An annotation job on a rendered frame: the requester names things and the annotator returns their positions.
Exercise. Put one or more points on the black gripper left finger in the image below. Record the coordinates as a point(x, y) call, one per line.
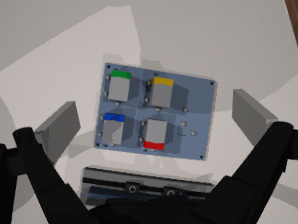
point(59, 202)

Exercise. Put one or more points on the grey block with yellow end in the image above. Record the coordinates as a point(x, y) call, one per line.
point(161, 92)

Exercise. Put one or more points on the grey metal block with green end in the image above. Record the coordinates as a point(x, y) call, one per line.
point(119, 86)

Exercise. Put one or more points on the grey block with blue end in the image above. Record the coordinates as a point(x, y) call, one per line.
point(113, 128)

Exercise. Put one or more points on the grey block with red end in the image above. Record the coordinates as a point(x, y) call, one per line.
point(155, 134)

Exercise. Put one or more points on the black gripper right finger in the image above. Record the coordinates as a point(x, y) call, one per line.
point(241, 198)

